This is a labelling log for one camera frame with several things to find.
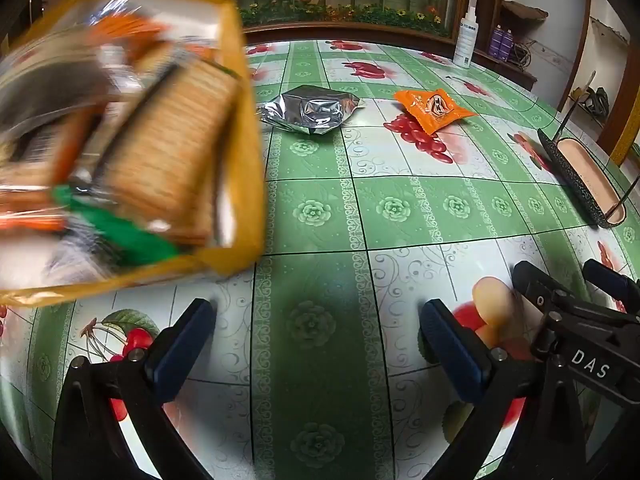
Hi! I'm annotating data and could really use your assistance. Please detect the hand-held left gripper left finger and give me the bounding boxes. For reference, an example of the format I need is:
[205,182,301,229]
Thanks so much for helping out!
[51,298,218,480]

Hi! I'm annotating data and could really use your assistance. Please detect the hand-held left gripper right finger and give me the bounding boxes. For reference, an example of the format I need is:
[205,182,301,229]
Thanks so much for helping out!
[419,299,588,480]

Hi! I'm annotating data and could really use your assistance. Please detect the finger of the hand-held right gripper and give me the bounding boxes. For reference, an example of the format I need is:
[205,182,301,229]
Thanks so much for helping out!
[511,260,577,317]
[582,259,640,316]

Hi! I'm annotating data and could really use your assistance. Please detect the yellow taped foam tray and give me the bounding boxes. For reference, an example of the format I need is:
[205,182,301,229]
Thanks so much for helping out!
[0,0,266,307]

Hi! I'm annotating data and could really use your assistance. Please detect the silver foil snack packet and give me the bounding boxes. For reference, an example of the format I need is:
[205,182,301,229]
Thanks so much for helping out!
[256,85,365,137]

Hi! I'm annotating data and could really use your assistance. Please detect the oval patterned tray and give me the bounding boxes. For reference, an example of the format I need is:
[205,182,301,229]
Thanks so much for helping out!
[537,127,628,229]

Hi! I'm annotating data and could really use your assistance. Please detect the green snack packet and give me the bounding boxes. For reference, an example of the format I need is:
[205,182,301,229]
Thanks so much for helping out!
[54,185,181,267]

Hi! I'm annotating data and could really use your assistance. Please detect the dark green bag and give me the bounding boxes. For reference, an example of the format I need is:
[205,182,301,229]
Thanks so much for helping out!
[570,85,611,118]

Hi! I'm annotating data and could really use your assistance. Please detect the clear cracker packet black stripe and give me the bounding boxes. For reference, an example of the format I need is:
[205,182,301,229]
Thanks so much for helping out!
[95,57,241,247]

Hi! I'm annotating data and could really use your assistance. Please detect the green floral tablecloth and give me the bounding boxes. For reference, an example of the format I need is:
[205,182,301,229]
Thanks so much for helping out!
[0,37,640,480]

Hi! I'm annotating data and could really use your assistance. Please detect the small orange snack packet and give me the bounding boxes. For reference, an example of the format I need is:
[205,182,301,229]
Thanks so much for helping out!
[393,88,478,136]

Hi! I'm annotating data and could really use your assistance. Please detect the white plastic bottle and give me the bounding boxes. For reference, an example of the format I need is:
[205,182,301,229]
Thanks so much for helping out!
[452,10,481,69]

